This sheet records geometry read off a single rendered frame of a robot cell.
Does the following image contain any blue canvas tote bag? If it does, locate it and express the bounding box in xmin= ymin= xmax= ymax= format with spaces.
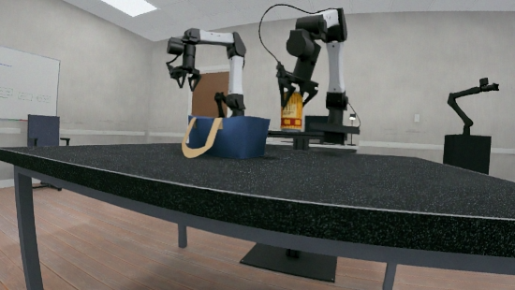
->
xmin=182 ymin=115 xmax=270 ymax=158

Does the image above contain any yellow drink can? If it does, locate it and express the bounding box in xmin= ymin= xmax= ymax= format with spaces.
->
xmin=280 ymin=91 xmax=302 ymax=132

